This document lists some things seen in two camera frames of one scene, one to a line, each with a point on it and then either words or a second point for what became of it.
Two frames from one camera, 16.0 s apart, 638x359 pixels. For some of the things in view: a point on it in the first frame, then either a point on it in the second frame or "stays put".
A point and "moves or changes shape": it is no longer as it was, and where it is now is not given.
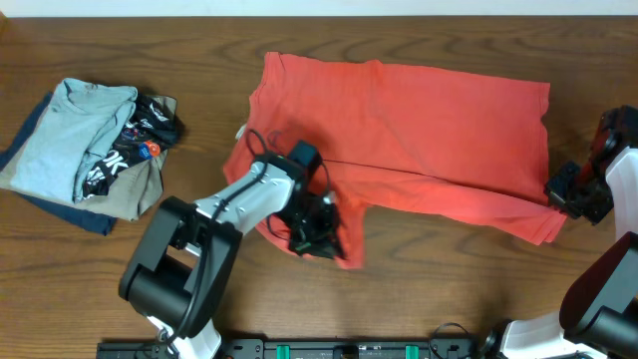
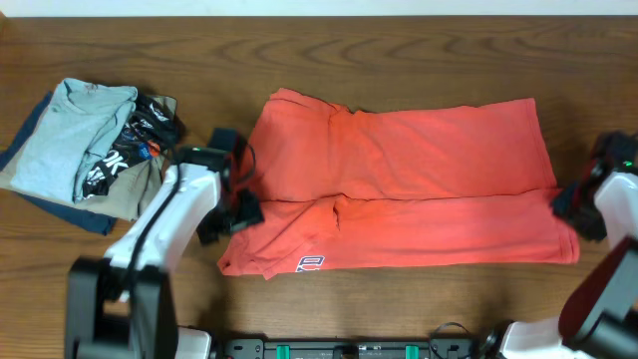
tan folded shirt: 134,194 stays put
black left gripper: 324,243 -> 252,214
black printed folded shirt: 149,131 stays put
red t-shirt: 439,148 moves or changes shape
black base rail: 308,347 stays put
